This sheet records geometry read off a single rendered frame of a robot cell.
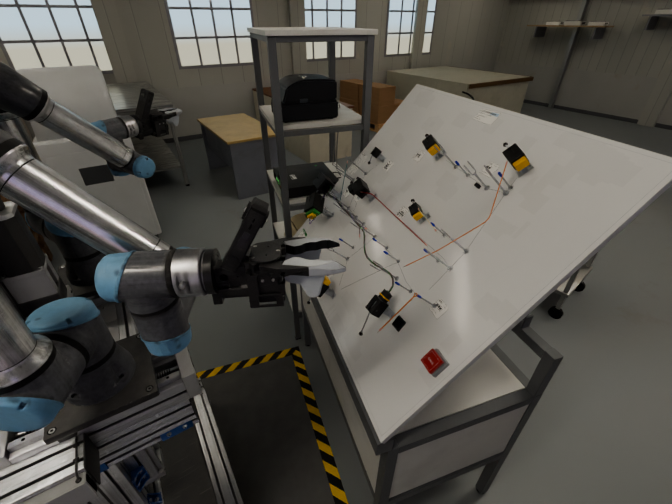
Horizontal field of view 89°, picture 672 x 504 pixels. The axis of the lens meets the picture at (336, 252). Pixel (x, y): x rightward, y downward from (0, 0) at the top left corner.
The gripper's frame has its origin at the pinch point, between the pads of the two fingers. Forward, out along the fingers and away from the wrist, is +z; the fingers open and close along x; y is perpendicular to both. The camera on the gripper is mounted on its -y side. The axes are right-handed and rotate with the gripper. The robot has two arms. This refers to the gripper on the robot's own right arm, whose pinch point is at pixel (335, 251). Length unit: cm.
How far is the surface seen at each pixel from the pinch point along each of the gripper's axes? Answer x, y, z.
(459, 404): -28, 75, 44
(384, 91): -660, -7, 163
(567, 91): -819, 3, 662
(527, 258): -27, 19, 54
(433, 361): -20, 45, 29
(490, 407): -26, 75, 54
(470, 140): -76, -4, 58
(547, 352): -28, 55, 71
